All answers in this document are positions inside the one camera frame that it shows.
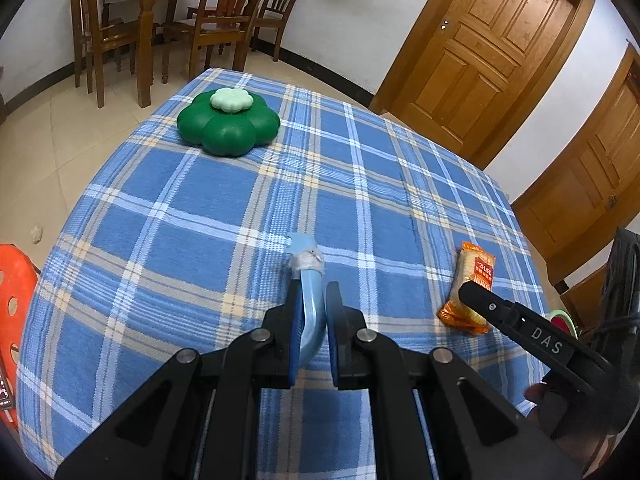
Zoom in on orange snack packet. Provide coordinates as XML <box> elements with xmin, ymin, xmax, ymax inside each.
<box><xmin>437</xmin><ymin>242</ymin><xmax>497</xmax><ymax>336</ymax></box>

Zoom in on light blue plastic tube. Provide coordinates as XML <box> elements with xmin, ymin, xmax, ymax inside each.
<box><xmin>286</xmin><ymin>233</ymin><xmax>326</xmax><ymax>368</ymax></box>

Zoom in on red green trash bin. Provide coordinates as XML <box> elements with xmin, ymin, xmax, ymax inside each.
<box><xmin>546</xmin><ymin>309</ymin><xmax>579</xmax><ymax>339</ymax></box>

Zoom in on person's right hand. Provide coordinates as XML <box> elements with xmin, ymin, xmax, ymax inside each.
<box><xmin>524</xmin><ymin>384</ymin><xmax>615</xmax><ymax>474</ymax></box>

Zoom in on low wooden cabinet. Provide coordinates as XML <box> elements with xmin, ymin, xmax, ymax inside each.
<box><xmin>561</xmin><ymin>266</ymin><xmax>606</xmax><ymax>330</ymax></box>

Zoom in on right wooden door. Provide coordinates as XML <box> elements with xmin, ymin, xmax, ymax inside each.
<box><xmin>513</xmin><ymin>44</ymin><xmax>639</xmax><ymax>286</ymax></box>

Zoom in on wooden door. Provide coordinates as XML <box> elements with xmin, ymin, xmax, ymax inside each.
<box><xmin>370</xmin><ymin>0</ymin><xmax>594</xmax><ymax>169</ymax></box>
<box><xmin>513</xmin><ymin>44</ymin><xmax>639</xmax><ymax>286</ymax></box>

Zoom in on blue plaid tablecloth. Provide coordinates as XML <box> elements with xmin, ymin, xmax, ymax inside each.
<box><xmin>17</xmin><ymin>69</ymin><xmax>546</xmax><ymax>474</ymax></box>

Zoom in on red plastic stool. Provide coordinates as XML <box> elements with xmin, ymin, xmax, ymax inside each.
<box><xmin>0</xmin><ymin>244</ymin><xmax>39</xmax><ymax>431</ymax></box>

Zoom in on left wooden door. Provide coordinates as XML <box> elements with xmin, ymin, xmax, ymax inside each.
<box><xmin>370</xmin><ymin>0</ymin><xmax>594</xmax><ymax>169</ymax></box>

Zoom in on green flower-shaped container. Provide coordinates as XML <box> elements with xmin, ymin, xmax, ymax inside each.
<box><xmin>177</xmin><ymin>88</ymin><xmax>280</xmax><ymax>157</ymax></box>

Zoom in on wooden chair far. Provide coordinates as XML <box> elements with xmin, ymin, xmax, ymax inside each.
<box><xmin>250</xmin><ymin>0</ymin><xmax>297</xmax><ymax>62</ymax></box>

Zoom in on wooden chair front left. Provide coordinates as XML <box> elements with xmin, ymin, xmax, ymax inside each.
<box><xmin>70</xmin><ymin>0</ymin><xmax>138</xmax><ymax>108</ymax></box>

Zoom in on wooden chair near table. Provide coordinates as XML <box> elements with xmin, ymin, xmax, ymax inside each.
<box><xmin>162</xmin><ymin>0</ymin><xmax>260</xmax><ymax>84</ymax></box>

